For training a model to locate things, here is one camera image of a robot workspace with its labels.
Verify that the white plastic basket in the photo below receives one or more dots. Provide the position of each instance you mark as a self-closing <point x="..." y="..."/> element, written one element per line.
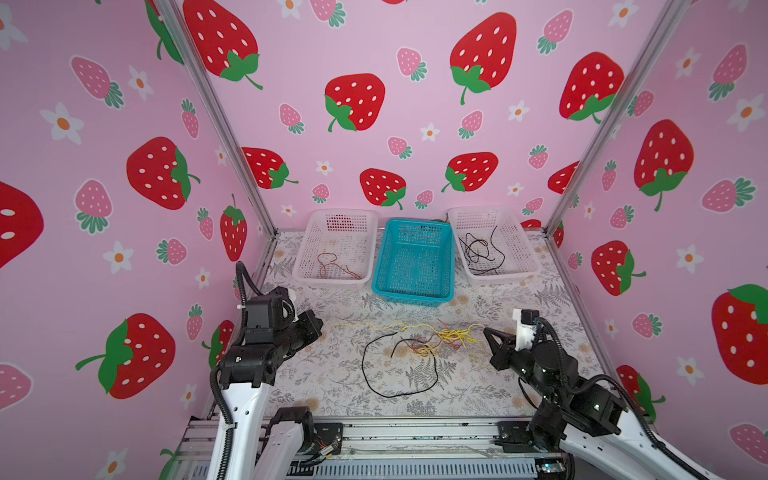
<point x="493" y="248"/>
<point x="337" y="249"/>

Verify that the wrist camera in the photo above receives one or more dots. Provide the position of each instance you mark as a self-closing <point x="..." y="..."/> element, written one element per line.
<point x="526" y="328"/>
<point x="284" y="293"/>

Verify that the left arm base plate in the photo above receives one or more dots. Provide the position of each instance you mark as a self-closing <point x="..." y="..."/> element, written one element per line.
<point x="325" y="439"/>

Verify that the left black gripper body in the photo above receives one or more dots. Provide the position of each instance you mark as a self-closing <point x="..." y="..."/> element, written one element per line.
<point x="283" y="340"/>

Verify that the left white plastic basket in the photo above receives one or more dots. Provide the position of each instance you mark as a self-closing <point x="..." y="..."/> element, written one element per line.
<point x="337" y="249"/>

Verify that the left corner aluminium post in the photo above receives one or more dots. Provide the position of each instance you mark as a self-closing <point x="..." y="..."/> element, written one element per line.
<point x="215" y="44"/>

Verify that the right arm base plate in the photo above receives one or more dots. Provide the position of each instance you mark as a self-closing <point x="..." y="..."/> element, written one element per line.
<point x="528" y="437"/>

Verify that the right white plastic basket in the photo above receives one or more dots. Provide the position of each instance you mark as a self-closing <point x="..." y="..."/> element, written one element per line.
<point x="493" y="248"/>

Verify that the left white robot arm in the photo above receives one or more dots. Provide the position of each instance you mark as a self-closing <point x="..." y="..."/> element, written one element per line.
<point x="241" y="384"/>

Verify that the aluminium front rail frame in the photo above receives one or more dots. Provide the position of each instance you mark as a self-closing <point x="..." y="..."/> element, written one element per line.
<point x="437" y="448"/>

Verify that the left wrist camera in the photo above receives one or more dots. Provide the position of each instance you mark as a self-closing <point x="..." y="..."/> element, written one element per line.
<point x="284" y="293"/>

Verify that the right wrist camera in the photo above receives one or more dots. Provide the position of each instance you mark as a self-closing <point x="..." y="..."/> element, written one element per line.
<point x="526" y="328"/>

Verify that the teal plastic basket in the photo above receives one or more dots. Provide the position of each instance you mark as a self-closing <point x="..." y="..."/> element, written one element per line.
<point x="416" y="263"/>

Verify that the right corner aluminium post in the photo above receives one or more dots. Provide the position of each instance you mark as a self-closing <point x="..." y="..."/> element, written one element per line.
<point x="663" y="29"/>

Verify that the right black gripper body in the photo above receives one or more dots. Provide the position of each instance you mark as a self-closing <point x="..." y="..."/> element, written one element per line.
<point x="519" y="362"/>

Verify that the corner aluminium post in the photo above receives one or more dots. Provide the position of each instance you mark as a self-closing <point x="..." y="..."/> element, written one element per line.
<point x="663" y="29"/>
<point x="215" y="44"/>

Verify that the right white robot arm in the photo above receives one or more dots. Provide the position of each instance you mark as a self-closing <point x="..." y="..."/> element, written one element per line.
<point x="594" y="418"/>

